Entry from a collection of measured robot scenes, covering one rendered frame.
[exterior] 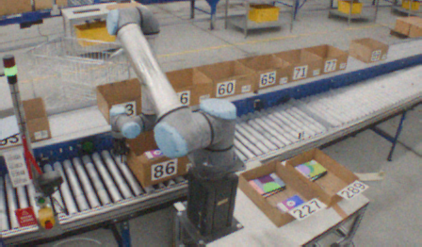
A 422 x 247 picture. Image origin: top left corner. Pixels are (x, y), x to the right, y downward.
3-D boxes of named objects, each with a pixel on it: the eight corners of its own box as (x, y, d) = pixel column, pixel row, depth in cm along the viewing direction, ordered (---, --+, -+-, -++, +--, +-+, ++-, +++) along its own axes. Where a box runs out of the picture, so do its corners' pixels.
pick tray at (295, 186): (278, 228, 172) (282, 215, 168) (236, 187, 203) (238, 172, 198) (316, 208, 183) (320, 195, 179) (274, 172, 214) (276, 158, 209)
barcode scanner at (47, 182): (68, 191, 162) (61, 174, 157) (44, 200, 158) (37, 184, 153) (65, 183, 167) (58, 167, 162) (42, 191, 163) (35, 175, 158)
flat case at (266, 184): (285, 187, 198) (286, 185, 197) (259, 197, 192) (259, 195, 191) (272, 173, 209) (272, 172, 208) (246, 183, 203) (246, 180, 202)
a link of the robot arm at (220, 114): (241, 141, 153) (245, 105, 145) (210, 155, 144) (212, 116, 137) (219, 127, 164) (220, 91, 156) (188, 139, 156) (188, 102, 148)
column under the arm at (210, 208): (244, 227, 174) (252, 178, 158) (200, 247, 163) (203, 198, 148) (216, 198, 194) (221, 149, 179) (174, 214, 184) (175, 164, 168)
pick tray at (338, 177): (327, 209, 182) (332, 196, 177) (282, 173, 212) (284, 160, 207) (356, 190, 194) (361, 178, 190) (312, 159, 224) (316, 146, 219)
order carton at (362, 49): (367, 64, 343) (371, 49, 334) (347, 55, 366) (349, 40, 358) (386, 59, 358) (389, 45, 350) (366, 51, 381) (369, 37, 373)
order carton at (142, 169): (143, 188, 202) (142, 164, 194) (124, 160, 224) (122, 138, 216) (202, 168, 218) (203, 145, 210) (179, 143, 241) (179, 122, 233)
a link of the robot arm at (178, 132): (216, 138, 138) (137, -2, 163) (178, 152, 129) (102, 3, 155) (201, 153, 150) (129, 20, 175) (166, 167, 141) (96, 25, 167)
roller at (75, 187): (92, 215, 187) (84, 219, 186) (71, 162, 228) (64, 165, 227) (89, 209, 184) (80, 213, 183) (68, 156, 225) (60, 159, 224)
